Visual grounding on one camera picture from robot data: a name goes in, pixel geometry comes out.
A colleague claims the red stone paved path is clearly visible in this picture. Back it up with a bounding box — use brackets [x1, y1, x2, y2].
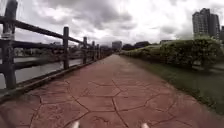
[0, 54, 224, 128]

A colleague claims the small grey building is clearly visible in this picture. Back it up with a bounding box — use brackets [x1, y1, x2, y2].
[111, 40, 123, 52]

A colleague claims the row of dark trees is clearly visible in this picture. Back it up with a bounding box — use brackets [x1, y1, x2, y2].
[122, 40, 152, 52]

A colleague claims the green hedge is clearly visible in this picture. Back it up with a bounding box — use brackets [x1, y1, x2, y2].
[119, 36, 224, 69]

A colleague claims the grey river water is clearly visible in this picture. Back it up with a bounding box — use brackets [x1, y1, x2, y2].
[0, 56, 84, 90]

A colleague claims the river bank with buildings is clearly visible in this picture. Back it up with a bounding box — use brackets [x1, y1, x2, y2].
[13, 47, 66, 58]

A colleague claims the grey concrete kerb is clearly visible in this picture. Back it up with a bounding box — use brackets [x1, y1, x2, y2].
[0, 56, 108, 104]

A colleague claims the green grass strip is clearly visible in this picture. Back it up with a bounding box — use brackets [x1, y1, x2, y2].
[121, 54, 224, 116]

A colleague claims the tall grey building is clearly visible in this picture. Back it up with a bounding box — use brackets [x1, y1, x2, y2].
[191, 7, 221, 39]

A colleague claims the dark wooden rail fence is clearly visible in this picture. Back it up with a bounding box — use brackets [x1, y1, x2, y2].
[0, 0, 113, 91]

